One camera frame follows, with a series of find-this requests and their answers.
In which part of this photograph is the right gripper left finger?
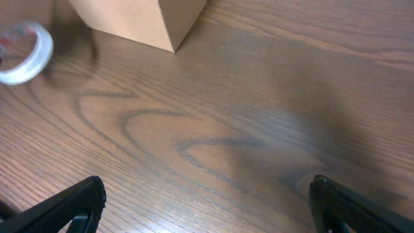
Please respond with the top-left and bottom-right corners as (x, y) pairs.
(1, 176), (106, 233)

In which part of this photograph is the large clear tape roll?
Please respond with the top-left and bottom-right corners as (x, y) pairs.
(1, 21), (54, 85)

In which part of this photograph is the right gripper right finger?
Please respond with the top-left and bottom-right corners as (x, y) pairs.
(309, 175), (413, 233)

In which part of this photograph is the brown cardboard box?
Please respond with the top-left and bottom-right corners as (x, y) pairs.
(71, 0), (207, 53)

